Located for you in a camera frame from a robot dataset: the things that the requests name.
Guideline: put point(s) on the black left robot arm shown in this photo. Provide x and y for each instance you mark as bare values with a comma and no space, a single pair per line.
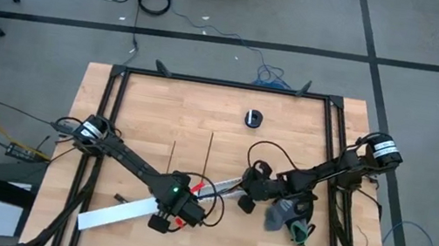
129,159

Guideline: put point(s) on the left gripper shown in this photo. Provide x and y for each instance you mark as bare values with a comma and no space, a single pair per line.
187,213

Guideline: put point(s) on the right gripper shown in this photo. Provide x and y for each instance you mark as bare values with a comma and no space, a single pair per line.
260,187

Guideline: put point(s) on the black tape wrap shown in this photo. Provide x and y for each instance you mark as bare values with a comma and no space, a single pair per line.
120,198

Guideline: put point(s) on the small black round disc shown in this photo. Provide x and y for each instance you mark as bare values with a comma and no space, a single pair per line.
257,119

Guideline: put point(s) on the black zip tie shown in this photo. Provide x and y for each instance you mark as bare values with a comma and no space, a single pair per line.
171,155
207,156

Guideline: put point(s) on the small black device box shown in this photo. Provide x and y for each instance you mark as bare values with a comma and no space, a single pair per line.
20,152

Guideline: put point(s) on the printed grey work glove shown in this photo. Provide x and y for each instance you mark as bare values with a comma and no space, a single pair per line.
275,220

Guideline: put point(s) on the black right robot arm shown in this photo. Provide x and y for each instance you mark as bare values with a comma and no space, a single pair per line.
327,171

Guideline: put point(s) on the white duct cover strip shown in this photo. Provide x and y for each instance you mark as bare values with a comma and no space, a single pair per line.
112,214

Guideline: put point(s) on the red tag on left arm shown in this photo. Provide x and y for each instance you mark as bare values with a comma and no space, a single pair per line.
179,222
197,186

